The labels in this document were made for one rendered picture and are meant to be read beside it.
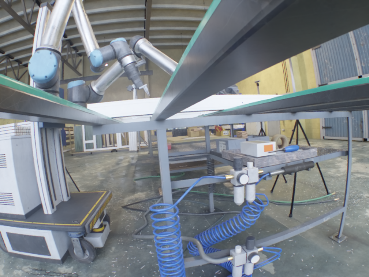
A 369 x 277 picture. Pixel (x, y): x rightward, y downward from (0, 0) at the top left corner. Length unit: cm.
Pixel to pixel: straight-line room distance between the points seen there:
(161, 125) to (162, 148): 8
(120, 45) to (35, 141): 78
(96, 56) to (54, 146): 79
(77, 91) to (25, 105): 136
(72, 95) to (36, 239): 104
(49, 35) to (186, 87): 100
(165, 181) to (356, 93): 62
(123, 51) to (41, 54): 43
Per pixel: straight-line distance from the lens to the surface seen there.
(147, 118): 193
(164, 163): 71
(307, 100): 52
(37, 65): 103
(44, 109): 31
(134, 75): 111
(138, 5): 1306
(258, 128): 1098
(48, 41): 111
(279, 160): 98
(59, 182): 162
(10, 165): 139
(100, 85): 168
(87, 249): 133
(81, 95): 162
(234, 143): 131
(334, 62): 777
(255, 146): 96
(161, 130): 70
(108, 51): 111
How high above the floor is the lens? 79
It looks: 3 degrees down
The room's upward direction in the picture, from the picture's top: 5 degrees counter-clockwise
